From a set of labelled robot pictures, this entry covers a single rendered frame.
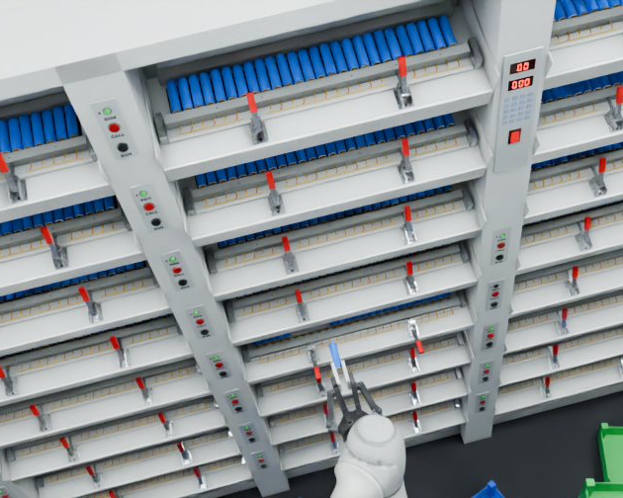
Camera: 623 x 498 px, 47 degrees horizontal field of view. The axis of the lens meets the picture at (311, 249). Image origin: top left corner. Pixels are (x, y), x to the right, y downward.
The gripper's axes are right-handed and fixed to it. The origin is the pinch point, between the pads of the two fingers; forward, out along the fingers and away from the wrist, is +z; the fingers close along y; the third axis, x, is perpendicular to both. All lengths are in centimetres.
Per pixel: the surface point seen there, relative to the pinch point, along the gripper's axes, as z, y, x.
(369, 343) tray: 13.8, -9.8, 7.5
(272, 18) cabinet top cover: -3, -1, -90
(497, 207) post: 5, -41, -35
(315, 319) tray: 9.8, 2.5, -10.4
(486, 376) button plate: 16, -42, 38
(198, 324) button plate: 7.4, 28.4, -21.3
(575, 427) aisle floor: 18, -75, 81
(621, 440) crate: 10, -87, 82
